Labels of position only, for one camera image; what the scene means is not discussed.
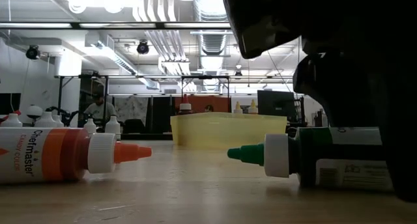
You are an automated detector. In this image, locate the silver ventilation duct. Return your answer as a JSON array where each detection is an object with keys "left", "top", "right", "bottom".
[{"left": 195, "top": 0, "right": 229, "bottom": 91}]

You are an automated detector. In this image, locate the yellow translucent plastic bin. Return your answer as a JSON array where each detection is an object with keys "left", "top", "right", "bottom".
[{"left": 169, "top": 111, "right": 289, "bottom": 150}]

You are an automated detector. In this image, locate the large orange food coloring bottle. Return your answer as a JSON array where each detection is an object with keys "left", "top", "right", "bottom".
[{"left": 0, "top": 126, "right": 153, "bottom": 186}]

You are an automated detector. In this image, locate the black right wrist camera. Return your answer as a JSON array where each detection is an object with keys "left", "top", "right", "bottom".
[{"left": 222, "top": 0, "right": 308, "bottom": 61}]

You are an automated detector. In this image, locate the black flat screen monitor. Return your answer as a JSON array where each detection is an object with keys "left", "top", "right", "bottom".
[{"left": 257, "top": 89, "right": 296, "bottom": 124}]

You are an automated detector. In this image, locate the white round lamp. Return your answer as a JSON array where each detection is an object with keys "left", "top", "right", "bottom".
[{"left": 25, "top": 104, "right": 44, "bottom": 120}]

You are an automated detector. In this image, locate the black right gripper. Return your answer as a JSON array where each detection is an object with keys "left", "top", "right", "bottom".
[{"left": 294, "top": 0, "right": 417, "bottom": 128}]

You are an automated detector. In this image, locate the large red food coloring bottle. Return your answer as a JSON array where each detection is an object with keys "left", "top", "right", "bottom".
[{"left": 177, "top": 93, "right": 194, "bottom": 116}]

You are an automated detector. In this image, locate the person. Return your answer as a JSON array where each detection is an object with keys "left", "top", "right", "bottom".
[{"left": 83, "top": 93, "right": 118, "bottom": 120}]

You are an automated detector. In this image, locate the large green food coloring bottle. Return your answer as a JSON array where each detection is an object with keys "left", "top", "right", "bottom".
[{"left": 227, "top": 126, "right": 395, "bottom": 191}]

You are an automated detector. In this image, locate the black ceiling camera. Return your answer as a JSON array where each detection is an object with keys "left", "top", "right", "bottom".
[
  {"left": 136, "top": 40, "right": 151, "bottom": 55},
  {"left": 25, "top": 44, "right": 42, "bottom": 61}
]

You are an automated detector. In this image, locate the black wall screen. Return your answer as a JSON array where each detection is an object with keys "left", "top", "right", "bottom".
[{"left": 0, "top": 92, "right": 22, "bottom": 116}]

